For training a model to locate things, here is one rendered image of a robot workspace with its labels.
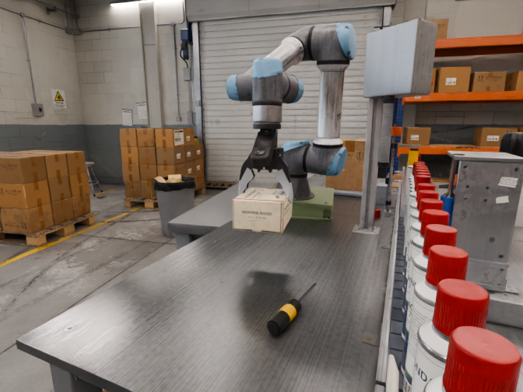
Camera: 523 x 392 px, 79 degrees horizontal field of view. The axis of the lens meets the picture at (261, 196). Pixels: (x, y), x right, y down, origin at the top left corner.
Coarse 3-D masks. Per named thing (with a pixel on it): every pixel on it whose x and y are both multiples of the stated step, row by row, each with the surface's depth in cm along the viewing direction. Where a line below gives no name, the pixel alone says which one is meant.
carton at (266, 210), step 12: (252, 192) 84; (264, 192) 84; (276, 192) 84; (240, 204) 76; (252, 204) 75; (264, 204) 74; (276, 204) 74; (288, 204) 82; (240, 216) 76; (252, 216) 76; (264, 216) 75; (276, 216) 74; (288, 216) 83; (240, 228) 77; (252, 228) 76; (264, 228) 76; (276, 228) 75
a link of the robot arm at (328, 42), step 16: (320, 32) 108; (336, 32) 105; (352, 32) 107; (320, 48) 109; (336, 48) 106; (352, 48) 108; (320, 64) 111; (336, 64) 108; (320, 80) 115; (336, 80) 111; (320, 96) 116; (336, 96) 113; (320, 112) 117; (336, 112) 115; (320, 128) 119; (336, 128) 118; (320, 144) 119; (336, 144) 118; (320, 160) 121; (336, 160) 118; (336, 176) 124
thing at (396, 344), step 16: (400, 224) 105; (400, 240) 90; (400, 256) 79; (400, 272) 71; (400, 288) 64; (400, 304) 58; (400, 320) 53; (400, 336) 49; (400, 352) 46; (400, 368) 43; (400, 384) 40
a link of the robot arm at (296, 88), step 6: (288, 78) 81; (294, 78) 85; (294, 84) 83; (300, 84) 87; (288, 90) 81; (294, 90) 84; (300, 90) 87; (288, 96) 83; (294, 96) 86; (300, 96) 89; (282, 102) 87; (288, 102) 88; (294, 102) 90
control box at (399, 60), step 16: (384, 32) 92; (400, 32) 88; (416, 32) 84; (432, 32) 87; (368, 48) 97; (384, 48) 92; (400, 48) 88; (416, 48) 85; (432, 48) 88; (368, 64) 98; (384, 64) 93; (400, 64) 89; (416, 64) 86; (432, 64) 89; (368, 80) 98; (384, 80) 93; (400, 80) 89; (416, 80) 87; (368, 96) 99; (400, 96) 96
